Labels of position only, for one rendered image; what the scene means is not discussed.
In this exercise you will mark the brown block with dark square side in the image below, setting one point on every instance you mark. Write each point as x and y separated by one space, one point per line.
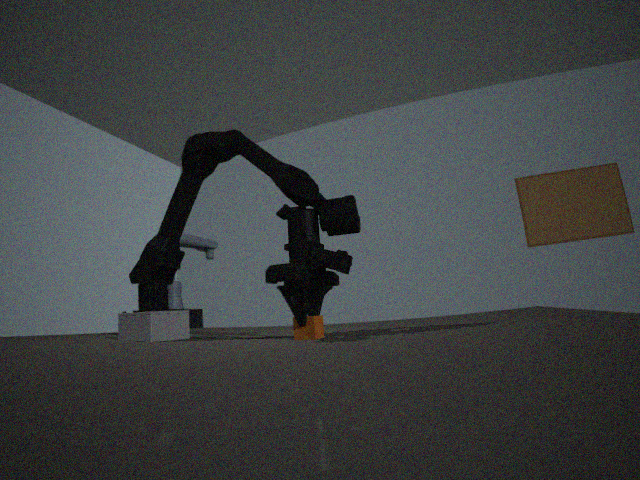
313 330

